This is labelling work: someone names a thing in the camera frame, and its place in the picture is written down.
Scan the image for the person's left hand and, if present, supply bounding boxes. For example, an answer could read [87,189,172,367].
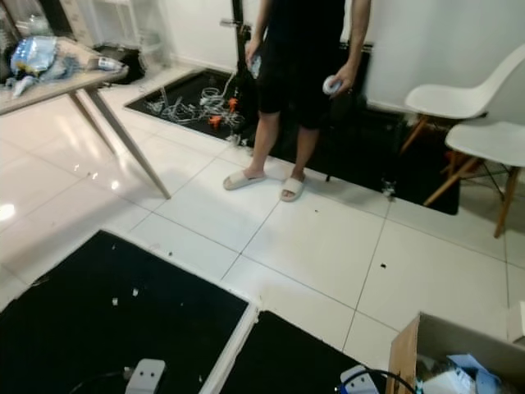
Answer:
[331,63,358,96]

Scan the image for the person's right hand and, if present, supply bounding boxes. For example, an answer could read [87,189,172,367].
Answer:
[244,39,264,76]

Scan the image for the white round object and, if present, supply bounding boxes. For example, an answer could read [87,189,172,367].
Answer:
[322,75,343,95]

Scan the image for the blue white trash in box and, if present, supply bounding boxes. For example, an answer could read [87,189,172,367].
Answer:
[417,353,503,394]

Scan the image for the black stand pole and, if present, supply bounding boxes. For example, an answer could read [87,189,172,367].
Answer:
[220,0,256,93]

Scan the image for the person in black clothes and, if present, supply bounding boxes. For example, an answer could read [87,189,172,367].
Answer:
[221,0,374,204]

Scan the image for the white chair wooden legs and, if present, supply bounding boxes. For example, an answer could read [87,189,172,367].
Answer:
[400,44,525,157]
[424,70,525,240]

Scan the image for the beige slipper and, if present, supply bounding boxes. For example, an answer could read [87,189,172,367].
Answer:
[279,176,306,204]
[222,169,267,192]

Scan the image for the black bag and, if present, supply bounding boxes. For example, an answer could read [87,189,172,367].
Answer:
[97,43,145,84]

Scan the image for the white shelf rack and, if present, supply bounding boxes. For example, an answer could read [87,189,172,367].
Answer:
[86,0,167,52]

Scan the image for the wooden table grey legs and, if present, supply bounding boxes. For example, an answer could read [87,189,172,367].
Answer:
[0,37,173,201]

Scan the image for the blue white plastic bag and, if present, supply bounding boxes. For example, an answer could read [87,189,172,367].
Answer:
[10,35,61,77]

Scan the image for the clear plastic bottle green label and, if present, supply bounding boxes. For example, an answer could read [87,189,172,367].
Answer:
[22,11,51,40]

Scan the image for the brown cardboard box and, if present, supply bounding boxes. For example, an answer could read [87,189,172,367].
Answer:
[386,312,525,394]

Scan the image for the small black floor mat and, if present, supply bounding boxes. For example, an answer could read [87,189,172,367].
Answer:
[217,310,367,394]

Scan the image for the large black floor mat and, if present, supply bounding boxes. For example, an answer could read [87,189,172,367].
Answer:
[0,230,252,394]

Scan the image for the black floor mat with cables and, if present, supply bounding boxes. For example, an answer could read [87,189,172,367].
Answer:
[123,67,460,217]

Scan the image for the white cable pile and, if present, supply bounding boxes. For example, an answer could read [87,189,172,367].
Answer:
[148,85,240,126]

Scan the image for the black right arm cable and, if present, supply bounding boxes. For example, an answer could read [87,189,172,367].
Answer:
[336,369,421,394]

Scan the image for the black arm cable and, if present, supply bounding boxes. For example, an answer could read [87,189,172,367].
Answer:
[69,370,132,394]
[336,369,421,394]

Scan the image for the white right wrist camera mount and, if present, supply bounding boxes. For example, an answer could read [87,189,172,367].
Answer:
[338,365,379,394]

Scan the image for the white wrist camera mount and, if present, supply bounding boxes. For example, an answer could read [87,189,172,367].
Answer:
[127,359,167,394]
[338,365,379,394]

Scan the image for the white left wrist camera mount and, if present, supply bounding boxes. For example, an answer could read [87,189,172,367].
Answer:
[127,359,167,394]

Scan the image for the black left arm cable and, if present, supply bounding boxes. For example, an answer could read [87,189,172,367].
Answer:
[69,370,132,394]

